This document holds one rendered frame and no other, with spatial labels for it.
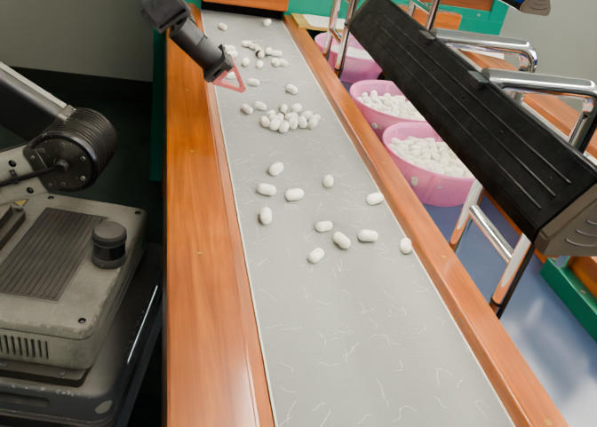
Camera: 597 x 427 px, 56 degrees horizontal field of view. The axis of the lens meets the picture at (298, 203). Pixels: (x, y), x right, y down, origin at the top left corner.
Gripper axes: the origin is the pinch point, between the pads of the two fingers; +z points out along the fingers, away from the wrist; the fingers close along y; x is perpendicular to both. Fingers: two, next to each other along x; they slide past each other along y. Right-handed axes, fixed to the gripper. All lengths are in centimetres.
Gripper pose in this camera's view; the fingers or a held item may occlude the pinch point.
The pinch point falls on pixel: (241, 88)
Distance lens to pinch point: 130.8
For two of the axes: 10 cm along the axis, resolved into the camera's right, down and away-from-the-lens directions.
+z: 6.3, 5.5, 5.4
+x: -7.5, 6.1, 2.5
